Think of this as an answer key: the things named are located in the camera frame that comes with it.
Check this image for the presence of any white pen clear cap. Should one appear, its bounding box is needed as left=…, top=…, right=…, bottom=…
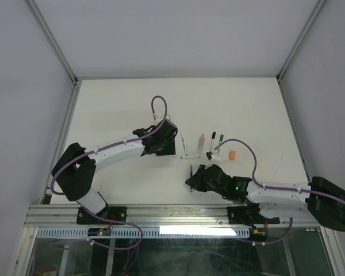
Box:
left=181, top=134, right=189, bottom=157

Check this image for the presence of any white pen blue tip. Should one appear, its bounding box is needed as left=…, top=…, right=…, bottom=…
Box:
left=181, top=156, right=200, bottom=159

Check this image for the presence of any white marker green end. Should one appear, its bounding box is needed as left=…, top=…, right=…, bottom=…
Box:
left=209, top=132, right=216, bottom=152

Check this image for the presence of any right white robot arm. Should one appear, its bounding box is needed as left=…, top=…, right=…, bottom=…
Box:
left=185, top=164, right=345, bottom=232

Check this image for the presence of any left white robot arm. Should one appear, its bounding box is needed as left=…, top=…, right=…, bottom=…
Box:
left=51, top=119, right=178, bottom=224

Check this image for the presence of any orange pen cap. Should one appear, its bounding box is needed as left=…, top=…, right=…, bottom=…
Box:
left=229, top=151, right=236, bottom=160

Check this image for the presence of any orange tip clear marker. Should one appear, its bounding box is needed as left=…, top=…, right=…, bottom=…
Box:
left=196, top=134, right=205, bottom=155

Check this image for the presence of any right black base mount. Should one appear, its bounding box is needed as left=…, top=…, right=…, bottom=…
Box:
left=227, top=205, right=267, bottom=225

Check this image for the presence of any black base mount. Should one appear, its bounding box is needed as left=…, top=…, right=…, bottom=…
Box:
left=76, top=206, right=127, bottom=225
left=227, top=205, right=267, bottom=225

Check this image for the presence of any slotted cable duct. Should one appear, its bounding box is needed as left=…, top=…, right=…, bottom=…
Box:
left=37, top=225, right=250, bottom=239

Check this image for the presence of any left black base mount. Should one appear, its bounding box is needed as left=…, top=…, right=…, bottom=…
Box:
left=76, top=206, right=127, bottom=225

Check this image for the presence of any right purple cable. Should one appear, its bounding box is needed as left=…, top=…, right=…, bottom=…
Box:
left=214, top=139, right=345, bottom=246

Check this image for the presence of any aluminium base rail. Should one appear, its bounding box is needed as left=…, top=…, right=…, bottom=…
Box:
left=25, top=202, right=334, bottom=231

